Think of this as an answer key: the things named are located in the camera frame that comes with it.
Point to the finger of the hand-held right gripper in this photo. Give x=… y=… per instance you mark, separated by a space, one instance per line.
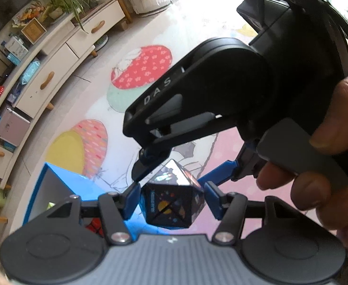
x=148 y=163
x=224 y=169

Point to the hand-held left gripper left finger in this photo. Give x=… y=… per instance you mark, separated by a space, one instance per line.
x=132 y=202

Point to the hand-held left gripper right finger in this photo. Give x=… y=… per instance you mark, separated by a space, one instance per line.
x=212 y=200

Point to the dark planet-print folding cube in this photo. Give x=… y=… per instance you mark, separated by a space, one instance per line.
x=168 y=206

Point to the multicoloured puzzle cube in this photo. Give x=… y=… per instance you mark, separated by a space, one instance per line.
x=94 y=226

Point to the blue cardboard shoe box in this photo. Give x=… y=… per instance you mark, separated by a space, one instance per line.
x=73 y=184

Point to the green cardboard carton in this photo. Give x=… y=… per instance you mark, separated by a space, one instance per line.
x=50 y=206

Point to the person's right hand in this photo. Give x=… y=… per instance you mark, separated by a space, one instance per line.
x=346 y=118

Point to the round bathroom scale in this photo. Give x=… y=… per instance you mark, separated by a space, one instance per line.
x=101 y=42

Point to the cream television cabinet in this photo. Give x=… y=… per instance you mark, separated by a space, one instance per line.
x=58 y=62

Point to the silver pink carry case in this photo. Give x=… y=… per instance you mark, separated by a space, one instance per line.
x=12 y=126

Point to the blue wet wipes pack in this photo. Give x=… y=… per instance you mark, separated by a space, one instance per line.
x=30 y=72

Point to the small blue carton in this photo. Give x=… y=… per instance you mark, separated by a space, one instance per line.
x=13 y=58

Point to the black router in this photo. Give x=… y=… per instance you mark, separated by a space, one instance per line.
x=3 y=71

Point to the potted spider plant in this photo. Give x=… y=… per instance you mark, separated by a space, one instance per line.
x=70 y=0

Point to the white carton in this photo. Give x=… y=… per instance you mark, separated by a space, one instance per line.
x=16 y=44

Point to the wrapped flower bouquet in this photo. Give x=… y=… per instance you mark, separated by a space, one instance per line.
x=28 y=13

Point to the wooden picture frame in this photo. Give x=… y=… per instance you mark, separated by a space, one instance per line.
x=33 y=29

